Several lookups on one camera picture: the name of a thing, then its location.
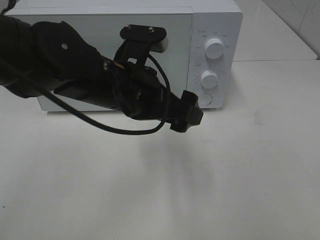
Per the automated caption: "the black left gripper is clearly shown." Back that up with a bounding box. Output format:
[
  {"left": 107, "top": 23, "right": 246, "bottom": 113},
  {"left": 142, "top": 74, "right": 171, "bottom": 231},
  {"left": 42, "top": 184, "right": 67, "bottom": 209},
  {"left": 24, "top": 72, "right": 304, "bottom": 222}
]
[{"left": 109, "top": 60, "right": 204, "bottom": 132}]

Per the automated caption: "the round white door button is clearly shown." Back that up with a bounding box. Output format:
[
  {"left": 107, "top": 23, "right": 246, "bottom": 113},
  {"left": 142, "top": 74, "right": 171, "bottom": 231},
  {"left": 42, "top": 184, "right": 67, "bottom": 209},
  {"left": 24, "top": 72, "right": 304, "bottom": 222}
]
[{"left": 198, "top": 93, "right": 213, "bottom": 106}]

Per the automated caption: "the white microwave door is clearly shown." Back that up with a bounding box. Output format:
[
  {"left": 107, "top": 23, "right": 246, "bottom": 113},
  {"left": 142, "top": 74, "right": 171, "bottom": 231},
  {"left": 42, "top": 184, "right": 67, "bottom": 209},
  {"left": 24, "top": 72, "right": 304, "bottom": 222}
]
[{"left": 3, "top": 13, "right": 195, "bottom": 112}]

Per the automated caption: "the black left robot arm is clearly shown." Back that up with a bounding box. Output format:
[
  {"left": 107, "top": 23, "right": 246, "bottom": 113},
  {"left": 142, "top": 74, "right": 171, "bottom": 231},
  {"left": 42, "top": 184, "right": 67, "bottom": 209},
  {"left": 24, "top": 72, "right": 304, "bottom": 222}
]
[{"left": 0, "top": 15, "right": 203, "bottom": 136}]

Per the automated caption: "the white microwave oven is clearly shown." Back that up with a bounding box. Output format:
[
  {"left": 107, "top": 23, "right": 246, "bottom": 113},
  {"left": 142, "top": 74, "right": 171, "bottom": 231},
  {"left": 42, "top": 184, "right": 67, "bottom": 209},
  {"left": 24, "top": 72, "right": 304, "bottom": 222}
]
[{"left": 7, "top": 0, "right": 243, "bottom": 109}]

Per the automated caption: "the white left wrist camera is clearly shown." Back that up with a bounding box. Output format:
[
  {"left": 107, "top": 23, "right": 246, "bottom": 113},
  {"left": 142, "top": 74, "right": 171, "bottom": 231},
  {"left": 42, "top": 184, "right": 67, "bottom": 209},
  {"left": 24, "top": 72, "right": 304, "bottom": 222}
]
[{"left": 150, "top": 37, "right": 169, "bottom": 53}]

